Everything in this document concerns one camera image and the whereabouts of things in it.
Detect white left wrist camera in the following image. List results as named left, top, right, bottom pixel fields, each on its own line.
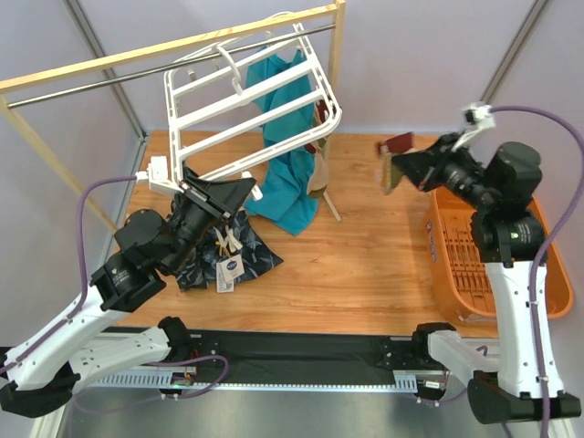
left=135, top=156, right=182, bottom=196

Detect orange plastic laundry basket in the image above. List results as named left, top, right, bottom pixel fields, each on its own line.
left=423, top=188, right=574, bottom=324

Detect white paper garment tag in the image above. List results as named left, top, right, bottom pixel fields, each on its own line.
left=215, top=255, right=245, bottom=293

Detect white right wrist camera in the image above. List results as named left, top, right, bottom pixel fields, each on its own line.
left=453, top=102, right=495, bottom=151

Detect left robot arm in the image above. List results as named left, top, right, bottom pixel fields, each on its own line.
left=1, top=172, right=256, bottom=419

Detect metal rack rod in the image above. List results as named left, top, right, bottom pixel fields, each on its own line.
left=6, top=25, right=337, bottom=110

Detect striped sock maroon toe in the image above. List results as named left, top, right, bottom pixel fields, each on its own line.
left=305, top=100, right=329, bottom=198

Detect wooden clothes rack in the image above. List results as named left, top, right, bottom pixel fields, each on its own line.
left=0, top=0, right=345, bottom=232

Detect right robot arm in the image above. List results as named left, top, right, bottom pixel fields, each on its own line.
left=380, top=133, right=582, bottom=424

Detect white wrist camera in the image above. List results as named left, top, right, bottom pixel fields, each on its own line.
left=453, top=102, right=495, bottom=151
left=135, top=156, right=182, bottom=196

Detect striped sock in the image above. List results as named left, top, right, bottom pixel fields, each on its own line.
left=375, top=132, right=413, bottom=195

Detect white clip drying hanger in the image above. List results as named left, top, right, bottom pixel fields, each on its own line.
left=163, top=24, right=342, bottom=186

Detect teal shorts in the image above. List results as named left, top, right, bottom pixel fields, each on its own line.
left=245, top=50, right=318, bottom=235

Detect dark shark print shorts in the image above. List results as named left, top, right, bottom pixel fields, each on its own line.
left=176, top=210, right=284, bottom=292

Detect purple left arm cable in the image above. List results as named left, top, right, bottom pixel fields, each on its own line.
left=0, top=175, right=229, bottom=414

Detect black base cloth strip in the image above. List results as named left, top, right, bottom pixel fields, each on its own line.
left=191, top=329, right=446, bottom=388

